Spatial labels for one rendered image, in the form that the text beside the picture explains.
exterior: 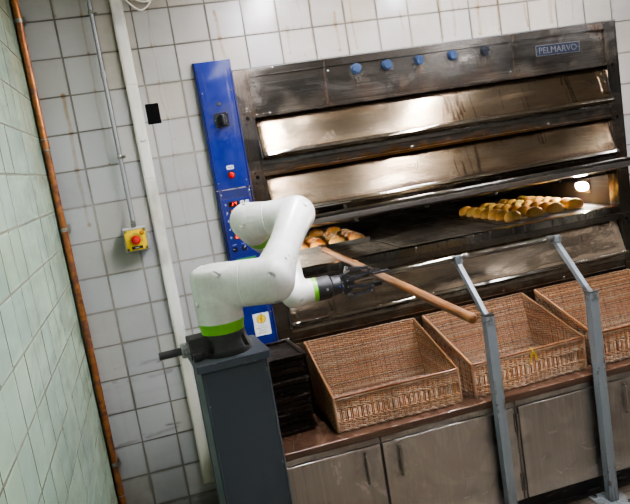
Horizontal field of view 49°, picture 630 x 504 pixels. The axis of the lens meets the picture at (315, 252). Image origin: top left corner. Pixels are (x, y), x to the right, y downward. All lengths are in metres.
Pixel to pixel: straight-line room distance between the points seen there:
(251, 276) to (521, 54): 2.17
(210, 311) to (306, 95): 1.53
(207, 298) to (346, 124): 1.54
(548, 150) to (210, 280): 2.20
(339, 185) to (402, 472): 1.28
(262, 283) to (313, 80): 1.55
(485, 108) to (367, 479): 1.79
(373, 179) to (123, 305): 1.26
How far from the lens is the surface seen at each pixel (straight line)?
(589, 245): 3.81
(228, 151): 3.06
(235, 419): 1.96
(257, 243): 2.32
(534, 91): 3.63
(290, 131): 3.15
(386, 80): 3.31
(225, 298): 1.88
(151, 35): 3.13
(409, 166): 3.32
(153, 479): 3.36
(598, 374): 3.20
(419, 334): 3.30
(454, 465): 3.05
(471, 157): 3.45
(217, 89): 3.08
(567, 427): 3.26
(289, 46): 3.19
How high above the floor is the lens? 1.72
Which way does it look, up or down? 8 degrees down
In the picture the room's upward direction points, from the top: 9 degrees counter-clockwise
